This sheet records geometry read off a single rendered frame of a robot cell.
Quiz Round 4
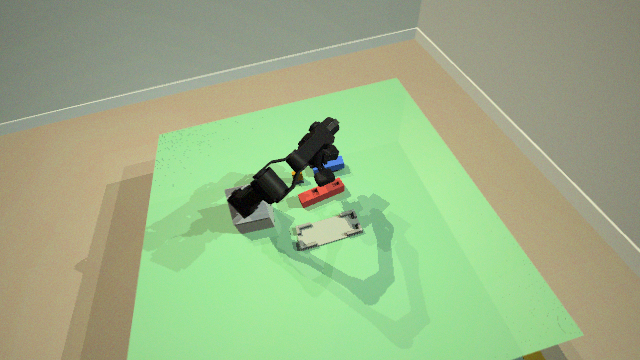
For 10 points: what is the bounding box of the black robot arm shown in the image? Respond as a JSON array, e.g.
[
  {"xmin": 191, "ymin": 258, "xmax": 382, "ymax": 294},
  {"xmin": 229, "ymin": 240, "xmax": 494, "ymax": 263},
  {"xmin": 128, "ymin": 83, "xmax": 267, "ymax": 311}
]
[{"xmin": 227, "ymin": 117, "xmax": 339, "ymax": 219}]

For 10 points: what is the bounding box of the red long block with two sockets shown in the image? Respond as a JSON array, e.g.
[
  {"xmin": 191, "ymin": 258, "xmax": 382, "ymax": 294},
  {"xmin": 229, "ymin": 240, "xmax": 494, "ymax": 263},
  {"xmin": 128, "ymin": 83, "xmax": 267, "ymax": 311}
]
[{"xmin": 298, "ymin": 177, "xmax": 345, "ymax": 208}]

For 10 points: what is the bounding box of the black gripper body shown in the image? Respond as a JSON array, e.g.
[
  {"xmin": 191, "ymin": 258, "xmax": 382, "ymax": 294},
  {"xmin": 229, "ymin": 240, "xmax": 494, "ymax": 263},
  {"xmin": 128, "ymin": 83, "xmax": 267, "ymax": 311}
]
[{"xmin": 308, "ymin": 150, "xmax": 335, "ymax": 187}]

